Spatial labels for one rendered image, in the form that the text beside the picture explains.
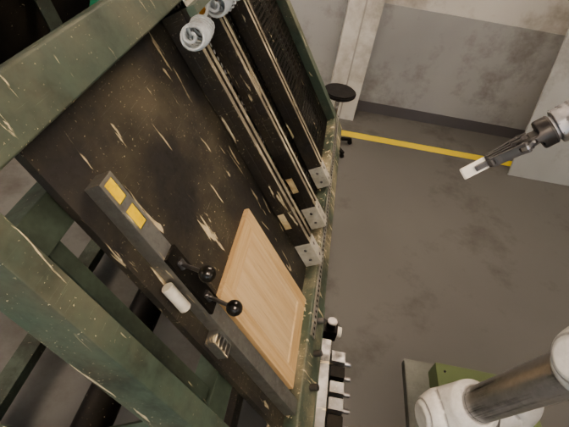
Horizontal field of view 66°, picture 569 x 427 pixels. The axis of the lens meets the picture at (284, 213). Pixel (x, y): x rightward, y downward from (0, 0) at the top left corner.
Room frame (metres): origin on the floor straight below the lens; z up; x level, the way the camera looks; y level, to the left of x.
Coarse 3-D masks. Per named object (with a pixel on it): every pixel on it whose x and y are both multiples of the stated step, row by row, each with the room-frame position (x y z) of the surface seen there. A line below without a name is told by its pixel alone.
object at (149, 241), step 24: (96, 192) 0.62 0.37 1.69; (120, 216) 0.62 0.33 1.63; (144, 216) 0.66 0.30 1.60; (144, 240) 0.62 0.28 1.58; (192, 312) 0.62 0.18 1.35; (216, 312) 0.64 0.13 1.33; (240, 336) 0.65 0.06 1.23; (240, 360) 0.61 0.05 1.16; (264, 360) 0.66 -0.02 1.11; (264, 384) 0.61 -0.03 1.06; (288, 408) 0.61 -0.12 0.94
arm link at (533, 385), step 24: (552, 360) 0.51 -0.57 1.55; (456, 384) 0.68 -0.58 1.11; (480, 384) 0.64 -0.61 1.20; (504, 384) 0.59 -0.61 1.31; (528, 384) 0.55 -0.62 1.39; (552, 384) 0.52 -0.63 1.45; (432, 408) 0.63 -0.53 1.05; (456, 408) 0.61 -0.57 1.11; (480, 408) 0.59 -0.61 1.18; (504, 408) 0.56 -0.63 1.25; (528, 408) 0.54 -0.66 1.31
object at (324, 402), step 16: (336, 320) 1.06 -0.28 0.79; (336, 336) 1.04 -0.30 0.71; (336, 352) 0.93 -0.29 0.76; (320, 368) 0.87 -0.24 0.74; (336, 368) 0.87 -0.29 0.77; (320, 384) 0.81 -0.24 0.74; (336, 384) 0.80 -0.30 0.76; (320, 400) 0.75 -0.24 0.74; (336, 400) 0.74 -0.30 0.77; (320, 416) 0.69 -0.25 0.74; (336, 416) 0.69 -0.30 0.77
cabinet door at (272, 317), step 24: (240, 240) 0.93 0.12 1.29; (264, 240) 1.05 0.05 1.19; (240, 264) 0.86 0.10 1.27; (264, 264) 0.97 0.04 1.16; (240, 288) 0.80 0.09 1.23; (264, 288) 0.89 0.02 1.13; (288, 288) 1.01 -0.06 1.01; (264, 312) 0.82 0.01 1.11; (288, 312) 0.92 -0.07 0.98; (264, 336) 0.74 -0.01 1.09; (288, 336) 0.84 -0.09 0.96; (288, 360) 0.76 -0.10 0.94; (288, 384) 0.69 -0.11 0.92
